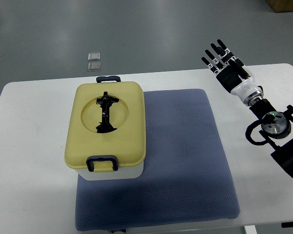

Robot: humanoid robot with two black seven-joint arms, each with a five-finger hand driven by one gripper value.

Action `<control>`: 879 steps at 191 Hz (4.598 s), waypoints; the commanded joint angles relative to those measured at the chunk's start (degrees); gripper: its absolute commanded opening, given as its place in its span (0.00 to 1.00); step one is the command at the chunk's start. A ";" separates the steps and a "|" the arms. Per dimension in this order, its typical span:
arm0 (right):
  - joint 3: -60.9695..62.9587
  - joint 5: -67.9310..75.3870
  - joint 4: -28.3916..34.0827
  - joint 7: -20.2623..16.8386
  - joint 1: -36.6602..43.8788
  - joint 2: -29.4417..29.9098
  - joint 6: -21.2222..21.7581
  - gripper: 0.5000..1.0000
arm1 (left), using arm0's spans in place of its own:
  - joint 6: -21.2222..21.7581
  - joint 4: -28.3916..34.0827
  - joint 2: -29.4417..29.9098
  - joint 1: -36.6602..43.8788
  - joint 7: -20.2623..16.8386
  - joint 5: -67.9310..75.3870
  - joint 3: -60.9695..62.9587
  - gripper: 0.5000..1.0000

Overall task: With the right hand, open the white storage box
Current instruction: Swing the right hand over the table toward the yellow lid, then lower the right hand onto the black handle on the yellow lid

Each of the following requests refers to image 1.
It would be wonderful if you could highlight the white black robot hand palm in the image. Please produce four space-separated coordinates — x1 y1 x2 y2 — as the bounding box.
216 64 263 106

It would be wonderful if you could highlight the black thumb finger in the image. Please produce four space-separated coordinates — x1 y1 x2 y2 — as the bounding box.
229 58 250 79

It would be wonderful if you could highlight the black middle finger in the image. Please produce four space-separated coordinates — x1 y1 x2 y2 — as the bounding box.
210 43 229 64

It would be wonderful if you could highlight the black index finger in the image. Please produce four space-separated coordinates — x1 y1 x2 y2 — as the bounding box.
217 39 234 59

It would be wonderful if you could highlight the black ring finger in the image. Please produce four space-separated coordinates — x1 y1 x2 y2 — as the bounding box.
205 50 224 69

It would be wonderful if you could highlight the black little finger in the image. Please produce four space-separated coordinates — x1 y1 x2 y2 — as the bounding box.
201 57 220 75

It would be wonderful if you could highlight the yellow box lid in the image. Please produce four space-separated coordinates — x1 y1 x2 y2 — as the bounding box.
64 81 146 173

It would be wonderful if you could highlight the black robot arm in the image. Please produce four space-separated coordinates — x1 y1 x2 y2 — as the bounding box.
202 39 293 178

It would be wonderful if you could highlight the brown cardboard box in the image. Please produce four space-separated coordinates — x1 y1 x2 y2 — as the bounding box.
266 0 293 13

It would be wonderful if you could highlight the white storage box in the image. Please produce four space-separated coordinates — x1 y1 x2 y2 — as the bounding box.
75 161 144 181

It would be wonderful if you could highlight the blue grey cushion mat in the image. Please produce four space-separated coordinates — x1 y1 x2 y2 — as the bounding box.
75 89 240 231

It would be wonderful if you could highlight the black table bracket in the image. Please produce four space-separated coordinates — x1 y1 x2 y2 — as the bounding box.
281 222 293 228

